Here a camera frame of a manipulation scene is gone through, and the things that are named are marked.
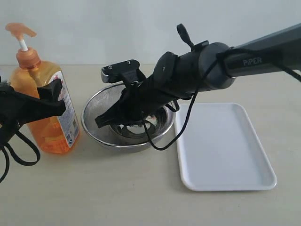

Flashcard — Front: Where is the small stainless steel bowl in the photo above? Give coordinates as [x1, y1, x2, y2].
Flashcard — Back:
[110, 108, 167, 139]

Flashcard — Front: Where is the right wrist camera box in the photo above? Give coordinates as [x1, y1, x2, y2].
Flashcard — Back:
[101, 59, 146, 87]

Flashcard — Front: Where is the steel mesh strainer basket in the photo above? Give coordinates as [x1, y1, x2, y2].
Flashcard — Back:
[81, 83, 175, 153]

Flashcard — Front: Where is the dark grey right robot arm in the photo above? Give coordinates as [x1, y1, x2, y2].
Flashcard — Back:
[95, 24, 301, 128]

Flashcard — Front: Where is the white rectangular plastic tray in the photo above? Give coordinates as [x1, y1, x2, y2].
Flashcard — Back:
[176, 103, 277, 192]

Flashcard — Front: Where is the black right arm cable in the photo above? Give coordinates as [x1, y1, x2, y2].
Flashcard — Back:
[127, 23, 301, 152]

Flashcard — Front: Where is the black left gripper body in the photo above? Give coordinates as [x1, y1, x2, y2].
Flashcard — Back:
[0, 84, 26, 146]

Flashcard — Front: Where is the orange soap pump bottle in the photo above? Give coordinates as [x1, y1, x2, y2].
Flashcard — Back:
[5, 23, 79, 154]

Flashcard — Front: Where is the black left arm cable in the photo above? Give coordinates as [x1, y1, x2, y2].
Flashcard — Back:
[0, 131, 41, 184]

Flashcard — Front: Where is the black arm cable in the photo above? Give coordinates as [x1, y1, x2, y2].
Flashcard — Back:
[0, 131, 41, 184]
[127, 23, 301, 152]

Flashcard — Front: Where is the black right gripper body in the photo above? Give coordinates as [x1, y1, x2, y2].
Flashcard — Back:
[119, 75, 179, 122]

